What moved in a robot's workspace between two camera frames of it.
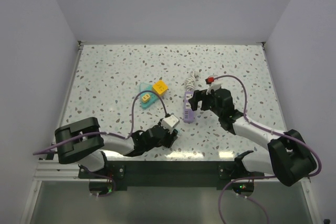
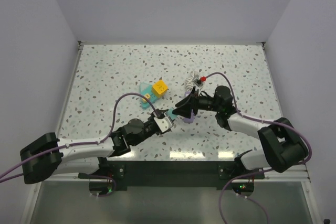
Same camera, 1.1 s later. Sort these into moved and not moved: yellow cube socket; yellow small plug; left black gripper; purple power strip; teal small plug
Moved: teal small plug; left black gripper
Not moved: purple power strip; yellow small plug; yellow cube socket
